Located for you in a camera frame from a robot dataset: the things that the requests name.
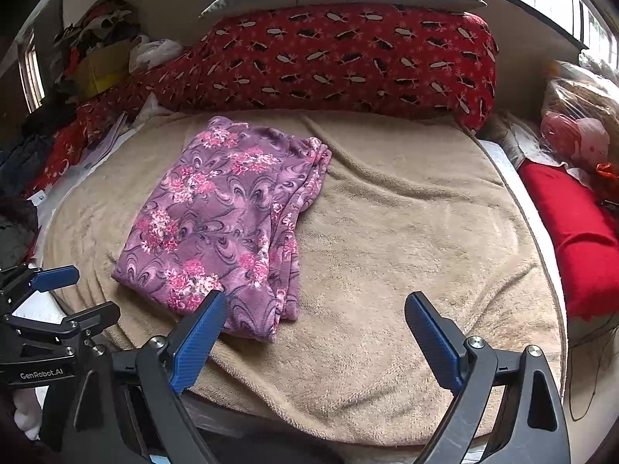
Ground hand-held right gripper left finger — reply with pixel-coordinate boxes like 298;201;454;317
39;290;228;464

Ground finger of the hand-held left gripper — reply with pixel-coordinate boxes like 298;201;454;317
0;301;121;349
0;265;80;315

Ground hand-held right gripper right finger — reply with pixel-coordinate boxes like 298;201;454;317
405;291;571;464

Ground purple floral fleece pants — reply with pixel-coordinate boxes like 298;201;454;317
111;116;333;344

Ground dark blue clothes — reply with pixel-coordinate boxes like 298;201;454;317
0;101;78;194

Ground pile of mixed clothes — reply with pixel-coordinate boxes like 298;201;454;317
53;0;141;54

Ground dark fuzzy cloth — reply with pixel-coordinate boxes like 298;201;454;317
0;193;40;271

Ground beige fleece blanket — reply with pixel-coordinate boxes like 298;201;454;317
41;109;564;448

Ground red star print cloth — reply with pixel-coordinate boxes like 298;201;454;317
22;65;194;199

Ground white papers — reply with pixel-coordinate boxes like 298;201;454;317
80;111;129;165

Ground plain red cloth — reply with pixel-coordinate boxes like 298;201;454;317
517;159;619;322

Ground yellow cardboard box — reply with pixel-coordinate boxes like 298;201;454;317
72;41;133;100

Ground white plastic bag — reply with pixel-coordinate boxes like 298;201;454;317
128;35;185;74

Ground plastic bag of stuffed toys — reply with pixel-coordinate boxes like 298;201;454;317
539;60;619;189

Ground red patterned bolster pillow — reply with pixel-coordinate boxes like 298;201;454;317
145;4;500;132

